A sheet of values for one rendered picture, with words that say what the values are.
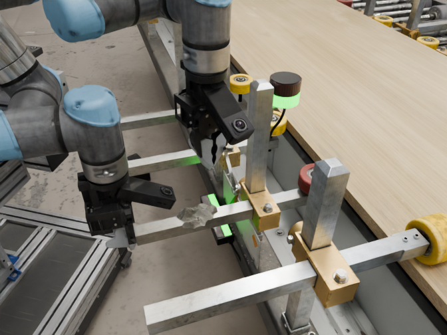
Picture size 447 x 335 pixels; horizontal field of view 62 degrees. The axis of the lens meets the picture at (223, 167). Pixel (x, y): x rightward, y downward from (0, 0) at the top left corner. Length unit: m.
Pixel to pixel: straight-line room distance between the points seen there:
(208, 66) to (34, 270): 1.27
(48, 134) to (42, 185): 1.80
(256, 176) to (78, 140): 0.38
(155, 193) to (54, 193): 1.64
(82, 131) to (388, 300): 0.69
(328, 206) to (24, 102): 0.48
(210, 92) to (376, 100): 0.69
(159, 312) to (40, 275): 1.13
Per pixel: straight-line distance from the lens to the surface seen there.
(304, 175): 0.84
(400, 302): 0.87
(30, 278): 1.66
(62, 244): 1.72
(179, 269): 1.78
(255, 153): 0.77
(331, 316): 0.97
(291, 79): 0.72
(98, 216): 0.70
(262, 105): 0.71
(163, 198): 0.71
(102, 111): 0.58
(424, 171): 0.96
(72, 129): 0.59
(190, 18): 0.57
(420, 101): 1.26
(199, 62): 0.59
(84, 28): 0.56
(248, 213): 0.82
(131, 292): 1.75
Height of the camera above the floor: 1.44
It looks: 39 degrees down
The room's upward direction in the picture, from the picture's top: straight up
